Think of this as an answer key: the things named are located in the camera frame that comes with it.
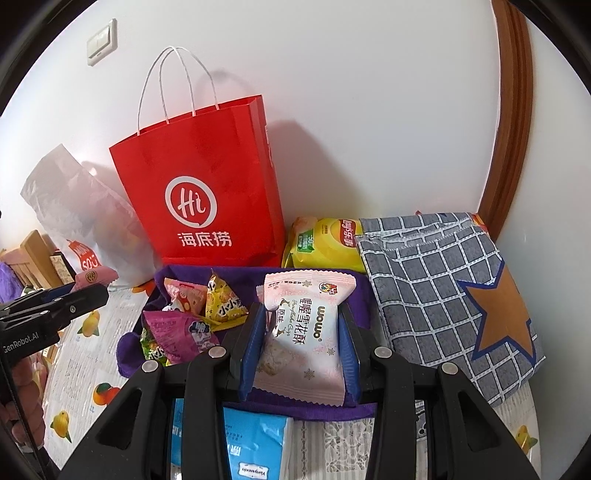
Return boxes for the pale pink nougat packet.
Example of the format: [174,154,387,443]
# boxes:
[252,270,357,408]

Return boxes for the magenta snack packet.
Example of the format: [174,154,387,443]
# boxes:
[142,310,221,365]

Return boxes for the wooden chair back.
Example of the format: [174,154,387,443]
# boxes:
[0,230,63,296]

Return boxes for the grey checked star cloth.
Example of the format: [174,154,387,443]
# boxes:
[358,212,546,407]

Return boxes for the person's left hand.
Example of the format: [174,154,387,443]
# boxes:
[9,353,49,453]

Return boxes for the green snack packet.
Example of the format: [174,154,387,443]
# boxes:
[140,329,162,361]

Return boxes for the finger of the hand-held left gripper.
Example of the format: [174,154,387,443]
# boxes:
[21,282,77,305]
[0,282,110,333]

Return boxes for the pink cartoon snack packet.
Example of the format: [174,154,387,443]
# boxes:
[164,278,207,319]

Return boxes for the white plastic shopping bag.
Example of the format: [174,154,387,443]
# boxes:
[21,144,160,289]

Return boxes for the brown wooden door frame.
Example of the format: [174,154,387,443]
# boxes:
[478,0,532,241]

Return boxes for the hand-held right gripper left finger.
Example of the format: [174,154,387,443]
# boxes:
[58,302,267,480]

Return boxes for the red paper bag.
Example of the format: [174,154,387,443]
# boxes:
[109,46,287,268]

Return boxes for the yellow snack packet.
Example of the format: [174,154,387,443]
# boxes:
[204,272,249,324]

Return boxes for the blue tissue pack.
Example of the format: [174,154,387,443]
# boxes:
[171,399,295,480]

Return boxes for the yellow chip bag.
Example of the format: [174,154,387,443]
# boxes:
[283,217,368,274]

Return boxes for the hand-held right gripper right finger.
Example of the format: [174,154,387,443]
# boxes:
[338,308,532,480]

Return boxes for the brown patterned box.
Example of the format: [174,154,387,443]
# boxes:
[50,251,77,284]

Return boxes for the small pink snack packet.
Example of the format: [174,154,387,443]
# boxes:
[75,266,119,291]

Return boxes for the fruit print tablecloth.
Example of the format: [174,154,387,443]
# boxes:
[39,277,541,480]

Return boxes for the white light switch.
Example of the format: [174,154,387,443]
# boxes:
[87,18,118,66]

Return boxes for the purple cloth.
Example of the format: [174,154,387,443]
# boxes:
[0,262,21,305]

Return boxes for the purple towel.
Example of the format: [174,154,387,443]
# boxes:
[116,264,384,421]

